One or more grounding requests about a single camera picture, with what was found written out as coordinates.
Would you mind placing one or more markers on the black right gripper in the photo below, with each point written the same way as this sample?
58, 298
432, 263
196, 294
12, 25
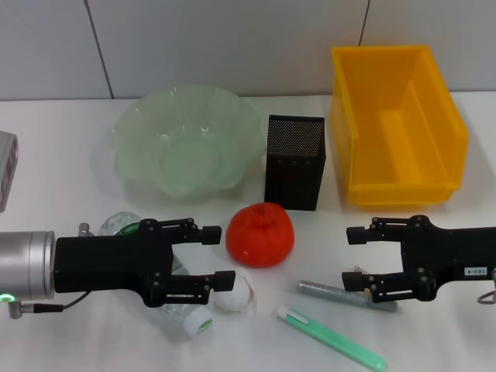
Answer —
449, 255

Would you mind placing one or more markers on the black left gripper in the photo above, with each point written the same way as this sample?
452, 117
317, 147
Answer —
100, 263

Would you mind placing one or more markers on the white paper ball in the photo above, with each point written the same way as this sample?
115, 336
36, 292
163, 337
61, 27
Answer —
236, 298

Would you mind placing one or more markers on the clear green-label water bottle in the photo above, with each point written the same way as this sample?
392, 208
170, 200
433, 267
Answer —
197, 323

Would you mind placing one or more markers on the orange fruit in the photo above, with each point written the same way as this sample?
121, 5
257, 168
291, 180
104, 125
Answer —
259, 236

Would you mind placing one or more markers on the mint green pen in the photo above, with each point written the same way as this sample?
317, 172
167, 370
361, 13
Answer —
329, 335

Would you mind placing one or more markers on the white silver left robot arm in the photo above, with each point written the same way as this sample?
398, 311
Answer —
23, 265

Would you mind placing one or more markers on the beige eraser with barcode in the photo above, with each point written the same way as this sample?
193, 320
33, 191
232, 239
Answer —
358, 268

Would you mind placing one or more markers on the silver grey marker pen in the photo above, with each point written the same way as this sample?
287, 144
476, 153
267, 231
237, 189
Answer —
329, 290

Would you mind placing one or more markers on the pale green glass fruit plate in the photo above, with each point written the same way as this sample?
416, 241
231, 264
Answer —
186, 155

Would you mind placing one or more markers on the black mesh pen holder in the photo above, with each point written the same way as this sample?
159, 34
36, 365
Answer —
294, 170

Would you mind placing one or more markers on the yellow plastic bin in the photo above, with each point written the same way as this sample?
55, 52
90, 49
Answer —
387, 97

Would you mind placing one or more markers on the left wrist camera housing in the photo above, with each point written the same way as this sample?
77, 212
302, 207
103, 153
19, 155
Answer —
7, 170

